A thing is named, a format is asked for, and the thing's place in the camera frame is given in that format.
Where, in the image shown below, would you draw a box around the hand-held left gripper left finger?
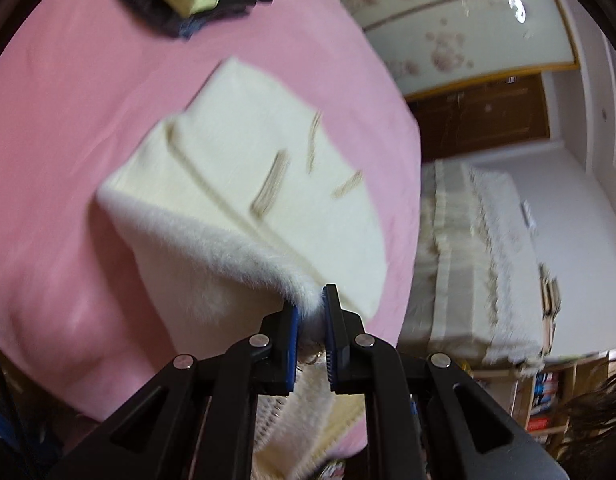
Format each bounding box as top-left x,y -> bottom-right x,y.
50,300 -> 302,480

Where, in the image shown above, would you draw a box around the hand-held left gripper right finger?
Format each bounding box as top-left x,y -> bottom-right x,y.
320,283 -> 570,480

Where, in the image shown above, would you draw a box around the white fluffy cardigan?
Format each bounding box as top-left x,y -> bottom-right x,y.
95,56 -> 389,480

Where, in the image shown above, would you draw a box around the folded green and black clothes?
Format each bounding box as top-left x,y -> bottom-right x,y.
100,0 -> 274,41

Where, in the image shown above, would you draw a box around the wooden bookshelf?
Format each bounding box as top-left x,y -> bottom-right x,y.
463,350 -> 616,453

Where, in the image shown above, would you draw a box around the stack of books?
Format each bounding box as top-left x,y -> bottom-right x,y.
537,261 -> 565,358

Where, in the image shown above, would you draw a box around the brown wooden door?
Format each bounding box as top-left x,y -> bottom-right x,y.
405,72 -> 551,163

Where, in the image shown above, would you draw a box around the person's dark hair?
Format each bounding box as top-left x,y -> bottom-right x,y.
555,360 -> 616,480

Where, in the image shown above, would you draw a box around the pink bed blanket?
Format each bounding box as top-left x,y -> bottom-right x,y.
0,0 -> 424,461

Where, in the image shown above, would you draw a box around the floral sliding wardrobe doors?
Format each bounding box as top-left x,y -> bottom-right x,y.
310,0 -> 581,98

